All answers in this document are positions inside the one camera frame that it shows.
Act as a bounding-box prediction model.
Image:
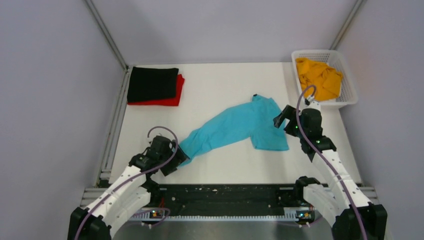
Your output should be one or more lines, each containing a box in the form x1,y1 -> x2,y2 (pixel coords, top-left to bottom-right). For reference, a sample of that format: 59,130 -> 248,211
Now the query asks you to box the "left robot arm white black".
67,135 -> 188,240

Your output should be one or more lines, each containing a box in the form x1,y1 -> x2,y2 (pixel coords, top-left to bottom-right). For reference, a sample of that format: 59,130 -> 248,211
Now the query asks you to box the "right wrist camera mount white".
304,95 -> 321,112

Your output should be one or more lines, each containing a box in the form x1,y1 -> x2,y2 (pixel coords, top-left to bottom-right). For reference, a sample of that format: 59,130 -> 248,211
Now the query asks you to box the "turquoise t shirt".
179,94 -> 289,166

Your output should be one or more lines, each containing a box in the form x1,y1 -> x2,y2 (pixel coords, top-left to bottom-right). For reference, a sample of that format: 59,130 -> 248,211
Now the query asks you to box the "aluminium front rail frame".
72,186 -> 392,240

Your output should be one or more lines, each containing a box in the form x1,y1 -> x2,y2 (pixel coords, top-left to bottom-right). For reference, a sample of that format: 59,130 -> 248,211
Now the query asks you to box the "orange t shirt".
295,57 -> 344,102

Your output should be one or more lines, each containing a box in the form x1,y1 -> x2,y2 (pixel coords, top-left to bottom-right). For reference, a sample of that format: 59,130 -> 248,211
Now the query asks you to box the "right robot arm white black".
273,102 -> 388,240

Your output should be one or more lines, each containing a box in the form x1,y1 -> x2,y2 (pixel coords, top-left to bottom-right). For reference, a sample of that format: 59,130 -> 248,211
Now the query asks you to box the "folded black t shirt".
127,67 -> 179,103

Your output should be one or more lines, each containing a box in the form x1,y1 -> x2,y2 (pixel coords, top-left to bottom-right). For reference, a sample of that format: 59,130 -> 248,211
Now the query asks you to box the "white plastic basket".
291,49 -> 358,109

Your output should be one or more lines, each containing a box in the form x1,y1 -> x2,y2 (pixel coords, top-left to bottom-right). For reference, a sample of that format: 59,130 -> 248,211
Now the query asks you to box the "folded red t shirt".
127,74 -> 186,107

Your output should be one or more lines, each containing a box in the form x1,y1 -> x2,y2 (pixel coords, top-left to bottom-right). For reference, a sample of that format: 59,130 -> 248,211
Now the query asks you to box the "left aluminium side rail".
94,66 -> 133,187

